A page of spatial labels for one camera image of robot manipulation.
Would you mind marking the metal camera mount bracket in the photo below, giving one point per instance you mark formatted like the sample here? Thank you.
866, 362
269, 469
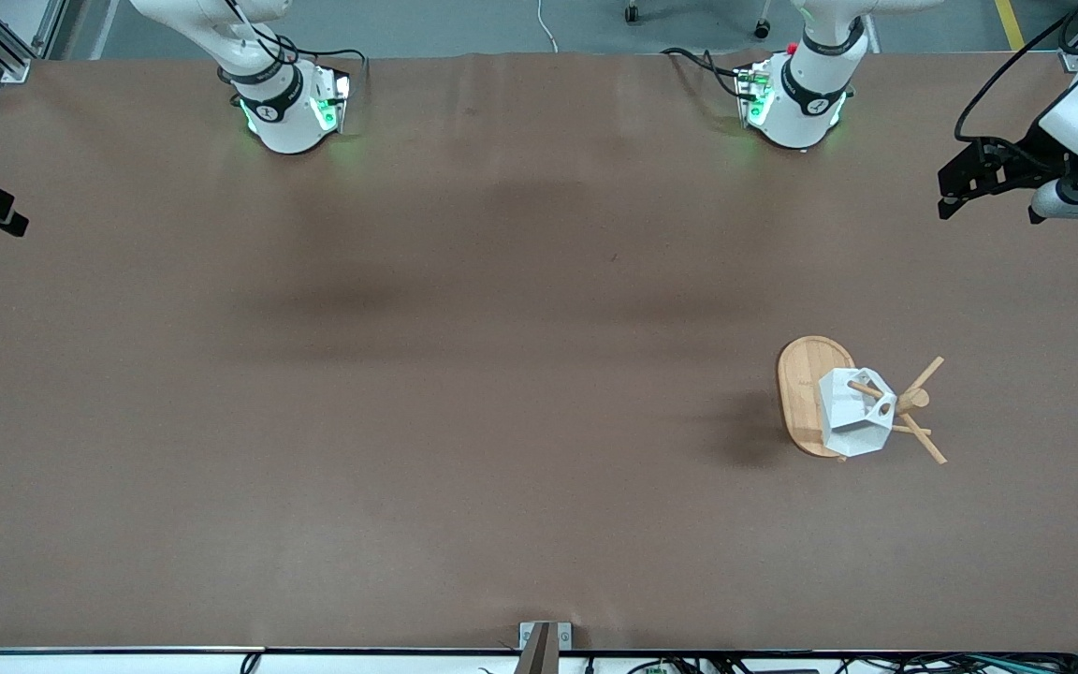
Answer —
544, 646

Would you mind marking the brown table cover sheet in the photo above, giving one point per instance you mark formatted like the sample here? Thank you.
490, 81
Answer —
502, 468

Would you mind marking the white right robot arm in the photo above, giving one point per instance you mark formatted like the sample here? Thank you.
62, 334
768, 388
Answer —
282, 103

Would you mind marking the white faceted cup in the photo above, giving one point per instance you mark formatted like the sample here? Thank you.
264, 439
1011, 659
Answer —
848, 417

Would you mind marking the yellow floor tape strip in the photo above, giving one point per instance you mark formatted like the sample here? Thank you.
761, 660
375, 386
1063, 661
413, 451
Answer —
1009, 23

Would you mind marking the wooden cup rack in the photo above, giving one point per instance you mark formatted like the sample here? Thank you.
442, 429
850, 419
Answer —
801, 393

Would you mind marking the black chair caster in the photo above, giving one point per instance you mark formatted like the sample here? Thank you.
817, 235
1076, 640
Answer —
763, 29
633, 13

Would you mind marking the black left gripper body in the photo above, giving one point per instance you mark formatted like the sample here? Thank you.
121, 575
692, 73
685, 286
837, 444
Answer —
1033, 150

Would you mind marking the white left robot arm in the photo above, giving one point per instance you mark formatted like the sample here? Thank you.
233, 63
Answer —
806, 94

